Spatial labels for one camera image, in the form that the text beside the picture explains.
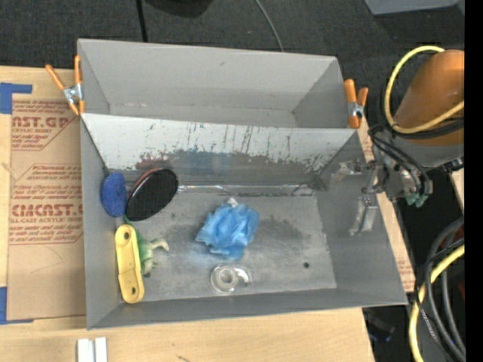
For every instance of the blue round sponge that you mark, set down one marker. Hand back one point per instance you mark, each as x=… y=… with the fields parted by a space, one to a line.
x=113 y=194

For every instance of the grey metal bin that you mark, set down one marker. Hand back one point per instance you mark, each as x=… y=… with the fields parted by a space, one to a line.
x=264 y=240

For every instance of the green toy animal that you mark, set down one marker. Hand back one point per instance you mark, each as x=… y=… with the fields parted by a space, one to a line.
x=148 y=251

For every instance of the black oval disc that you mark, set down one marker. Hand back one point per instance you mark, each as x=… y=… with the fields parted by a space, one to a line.
x=151 y=194

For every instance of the blue mesh bath pouf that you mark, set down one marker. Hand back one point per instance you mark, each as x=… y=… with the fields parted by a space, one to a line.
x=228 y=226

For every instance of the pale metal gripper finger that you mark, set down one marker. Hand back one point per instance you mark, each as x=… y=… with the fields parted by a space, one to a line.
x=365 y=217
x=354 y=167

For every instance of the black cylinder on white bracket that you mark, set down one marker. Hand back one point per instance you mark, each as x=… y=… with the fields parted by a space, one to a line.
x=456 y=163

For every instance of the brown cardboard board, red print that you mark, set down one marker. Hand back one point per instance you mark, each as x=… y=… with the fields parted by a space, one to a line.
x=45 y=247

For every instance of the yellow flat plastic tool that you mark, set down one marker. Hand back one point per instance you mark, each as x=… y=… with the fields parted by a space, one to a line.
x=128 y=262

